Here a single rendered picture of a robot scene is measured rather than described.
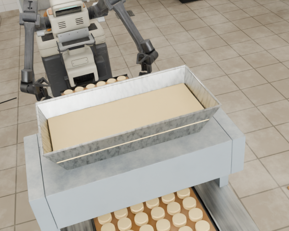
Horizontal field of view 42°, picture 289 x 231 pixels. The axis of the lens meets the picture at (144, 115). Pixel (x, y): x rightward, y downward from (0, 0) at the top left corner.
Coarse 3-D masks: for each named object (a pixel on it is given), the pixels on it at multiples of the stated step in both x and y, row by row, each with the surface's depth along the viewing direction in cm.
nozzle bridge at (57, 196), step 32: (224, 128) 129; (32, 160) 126; (128, 160) 121; (160, 160) 119; (192, 160) 123; (224, 160) 128; (32, 192) 114; (64, 192) 113; (96, 192) 118; (128, 192) 122; (160, 192) 127; (64, 224) 121
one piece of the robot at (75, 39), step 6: (78, 30) 265; (84, 30) 266; (60, 36) 263; (66, 36) 265; (72, 36) 266; (78, 36) 267; (84, 36) 269; (90, 36) 268; (60, 42) 265; (66, 42) 265; (72, 42) 264; (78, 42) 263; (84, 42) 262; (90, 42) 263; (60, 48) 259; (66, 48) 260; (72, 48) 272; (60, 54) 263; (96, 54) 273
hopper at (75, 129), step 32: (64, 96) 130; (96, 96) 133; (128, 96) 135; (160, 96) 133; (192, 96) 131; (64, 128) 124; (96, 128) 122; (128, 128) 120; (160, 128) 116; (192, 128) 124; (64, 160) 113; (96, 160) 121
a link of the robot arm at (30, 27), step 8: (24, 24) 207; (32, 24) 208; (32, 32) 208; (32, 40) 208; (24, 48) 208; (32, 48) 209; (24, 56) 208; (32, 56) 209; (24, 64) 208; (32, 64) 209; (32, 72) 208
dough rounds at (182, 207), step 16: (176, 192) 144; (192, 192) 143; (128, 208) 140; (144, 208) 140; (160, 208) 136; (176, 208) 136; (192, 208) 136; (96, 224) 136; (112, 224) 133; (128, 224) 132; (144, 224) 133; (160, 224) 131; (176, 224) 130; (192, 224) 132; (208, 224) 129
